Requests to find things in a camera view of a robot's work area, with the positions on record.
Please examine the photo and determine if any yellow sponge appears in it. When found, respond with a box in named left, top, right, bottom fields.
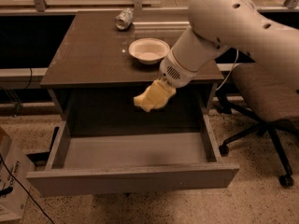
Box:
left=134, top=90, right=169, bottom=112

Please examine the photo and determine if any silver soda can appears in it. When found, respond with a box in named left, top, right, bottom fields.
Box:
left=114, top=8, right=134, bottom=31

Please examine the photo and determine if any brown office chair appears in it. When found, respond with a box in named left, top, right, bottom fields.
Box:
left=216, top=63, right=299, bottom=187

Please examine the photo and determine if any black floor cable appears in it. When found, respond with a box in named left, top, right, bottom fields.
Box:
left=0, top=152, right=56, bottom=224

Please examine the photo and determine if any open grey top drawer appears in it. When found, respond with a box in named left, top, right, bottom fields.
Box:
left=27, top=116, right=239, bottom=196

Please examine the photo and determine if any white cardboard box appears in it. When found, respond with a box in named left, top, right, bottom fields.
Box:
left=0, top=129, right=35, bottom=221

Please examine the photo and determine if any white bowl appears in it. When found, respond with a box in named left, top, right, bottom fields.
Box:
left=129, top=38, right=170, bottom=64

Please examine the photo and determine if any grey cabinet desk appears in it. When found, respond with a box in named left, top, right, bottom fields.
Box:
left=41, top=11, right=222, bottom=137

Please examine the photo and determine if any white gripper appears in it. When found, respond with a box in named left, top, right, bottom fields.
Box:
left=141, top=53, right=197, bottom=110

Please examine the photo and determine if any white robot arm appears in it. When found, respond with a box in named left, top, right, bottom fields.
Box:
left=134, top=0, right=299, bottom=112

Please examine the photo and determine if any white hanging cable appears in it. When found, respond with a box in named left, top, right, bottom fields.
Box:
left=215, top=49, right=240, bottom=92

